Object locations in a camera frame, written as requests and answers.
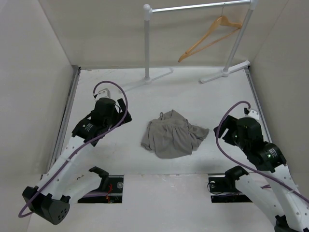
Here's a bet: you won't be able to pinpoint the grey trousers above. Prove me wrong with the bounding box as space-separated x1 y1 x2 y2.
140 110 210 159

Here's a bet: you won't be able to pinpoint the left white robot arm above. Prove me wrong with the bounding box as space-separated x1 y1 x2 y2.
22 97 132 225

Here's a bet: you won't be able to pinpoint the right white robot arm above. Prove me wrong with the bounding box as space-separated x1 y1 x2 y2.
214 115 309 232

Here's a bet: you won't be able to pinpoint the wooden clothes hanger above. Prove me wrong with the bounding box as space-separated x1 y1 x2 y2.
178 11 243 63

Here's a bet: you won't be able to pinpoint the white clothes rack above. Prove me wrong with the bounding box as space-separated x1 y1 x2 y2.
124 0 258 91

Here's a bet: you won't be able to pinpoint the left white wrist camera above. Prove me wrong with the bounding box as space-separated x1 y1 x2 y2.
94 88 111 101

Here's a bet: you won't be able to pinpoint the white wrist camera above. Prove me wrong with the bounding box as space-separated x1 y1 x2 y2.
94 88 111 101
244 108 260 121

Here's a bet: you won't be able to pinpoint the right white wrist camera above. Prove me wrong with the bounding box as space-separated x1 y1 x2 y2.
244 108 260 121

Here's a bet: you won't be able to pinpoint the right metal table rail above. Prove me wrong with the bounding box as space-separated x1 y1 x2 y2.
244 66 272 142

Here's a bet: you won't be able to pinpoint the metal table rail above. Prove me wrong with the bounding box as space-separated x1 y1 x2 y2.
244 66 272 142
46 65 81 172

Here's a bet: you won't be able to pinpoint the left metal table rail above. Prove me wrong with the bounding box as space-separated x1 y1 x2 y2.
46 65 81 172

